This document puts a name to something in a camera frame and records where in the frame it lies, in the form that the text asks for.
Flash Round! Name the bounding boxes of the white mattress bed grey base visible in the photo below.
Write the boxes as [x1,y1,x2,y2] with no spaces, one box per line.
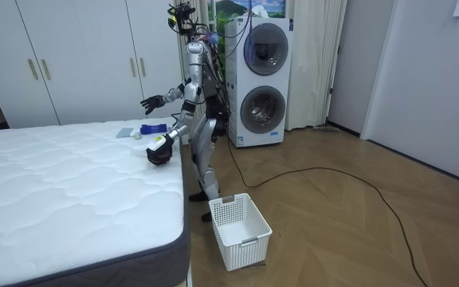
[0,116,193,287]

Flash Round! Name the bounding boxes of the white stacked washing machines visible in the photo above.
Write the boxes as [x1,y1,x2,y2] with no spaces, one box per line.
[223,16,295,149]

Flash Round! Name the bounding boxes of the white plastic laundry basket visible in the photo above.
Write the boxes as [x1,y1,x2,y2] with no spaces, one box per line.
[208,192,273,273]

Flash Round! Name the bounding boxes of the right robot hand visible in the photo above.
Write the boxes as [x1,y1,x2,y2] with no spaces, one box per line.
[139,94,167,116]

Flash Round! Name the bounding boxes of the cable bundle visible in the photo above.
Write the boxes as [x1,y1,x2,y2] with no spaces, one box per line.
[191,0,254,61]

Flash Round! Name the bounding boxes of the robot body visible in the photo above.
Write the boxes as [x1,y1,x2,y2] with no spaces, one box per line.
[167,2,233,139]

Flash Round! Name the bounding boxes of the white door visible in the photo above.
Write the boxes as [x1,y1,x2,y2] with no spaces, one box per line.
[359,0,459,188]

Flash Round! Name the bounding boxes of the black floor cable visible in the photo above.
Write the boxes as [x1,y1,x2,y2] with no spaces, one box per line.
[226,135,430,287]

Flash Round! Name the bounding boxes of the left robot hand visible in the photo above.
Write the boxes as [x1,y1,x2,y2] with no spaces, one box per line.
[145,133,175,167]

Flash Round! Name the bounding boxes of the robot legs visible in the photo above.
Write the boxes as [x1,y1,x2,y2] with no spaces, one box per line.
[188,116,230,223]

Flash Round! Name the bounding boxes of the blue cloth item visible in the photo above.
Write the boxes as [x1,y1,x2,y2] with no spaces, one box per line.
[139,123,170,136]

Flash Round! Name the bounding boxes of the white wardrobe with gold handles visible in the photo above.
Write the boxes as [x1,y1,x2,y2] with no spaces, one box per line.
[0,0,184,129]

